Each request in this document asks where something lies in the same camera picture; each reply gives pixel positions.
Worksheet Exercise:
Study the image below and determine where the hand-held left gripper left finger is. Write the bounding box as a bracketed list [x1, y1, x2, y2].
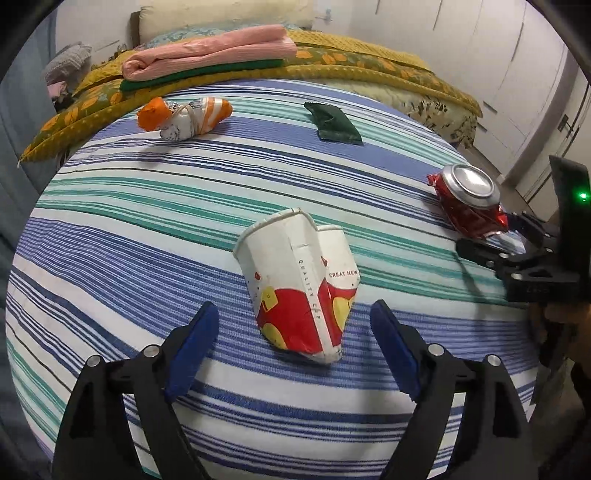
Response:
[52, 301, 221, 480]

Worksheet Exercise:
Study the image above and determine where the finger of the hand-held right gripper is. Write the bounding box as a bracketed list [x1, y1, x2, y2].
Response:
[503, 211, 557, 252]
[456, 239, 515, 280]

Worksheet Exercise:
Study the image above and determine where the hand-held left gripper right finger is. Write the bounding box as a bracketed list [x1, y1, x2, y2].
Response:
[369, 299, 539, 480]

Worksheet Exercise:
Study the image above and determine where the crushed red can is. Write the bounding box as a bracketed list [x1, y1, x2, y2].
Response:
[427, 164, 509, 239]

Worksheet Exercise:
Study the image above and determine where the crushed paper cup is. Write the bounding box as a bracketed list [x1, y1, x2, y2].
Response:
[233, 208, 362, 365]

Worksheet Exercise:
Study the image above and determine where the person's right hand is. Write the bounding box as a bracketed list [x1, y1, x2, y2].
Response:
[530, 302, 583, 367]

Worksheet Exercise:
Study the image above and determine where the white wardrobe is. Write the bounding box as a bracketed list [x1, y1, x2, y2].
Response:
[369, 0, 591, 217]

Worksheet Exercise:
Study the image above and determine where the striped bed sheet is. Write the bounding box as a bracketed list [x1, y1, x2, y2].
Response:
[4, 78, 555, 480]

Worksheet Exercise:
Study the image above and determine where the white floral bedsheet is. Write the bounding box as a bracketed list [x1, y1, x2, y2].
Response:
[323, 78, 478, 148]

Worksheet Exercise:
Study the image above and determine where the dark green packet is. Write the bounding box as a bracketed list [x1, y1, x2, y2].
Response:
[303, 102, 364, 146]

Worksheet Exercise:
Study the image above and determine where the yellow floral quilt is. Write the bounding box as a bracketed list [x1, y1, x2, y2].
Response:
[18, 30, 483, 162]

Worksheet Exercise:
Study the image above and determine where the orange white crumpled wrapper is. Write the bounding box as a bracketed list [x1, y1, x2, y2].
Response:
[137, 96, 232, 141]

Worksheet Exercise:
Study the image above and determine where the grey-blue curtain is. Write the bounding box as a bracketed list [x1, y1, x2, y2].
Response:
[0, 23, 61, 259]

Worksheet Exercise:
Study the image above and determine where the green folded cloth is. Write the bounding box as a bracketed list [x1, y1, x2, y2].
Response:
[119, 58, 284, 92]

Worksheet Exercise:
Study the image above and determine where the pink folded blanket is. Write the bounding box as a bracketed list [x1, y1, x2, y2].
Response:
[121, 24, 296, 83]

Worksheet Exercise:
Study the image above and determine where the teal patterned pillow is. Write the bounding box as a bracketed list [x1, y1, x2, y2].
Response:
[148, 25, 241, 47]

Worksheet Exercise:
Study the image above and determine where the grey checked cloth pile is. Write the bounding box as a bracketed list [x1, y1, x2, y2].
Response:
[44, 42, 93, 84]

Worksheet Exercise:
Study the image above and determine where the cream headboard cushion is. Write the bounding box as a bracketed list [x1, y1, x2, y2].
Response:
[139, 0, 315, 44]

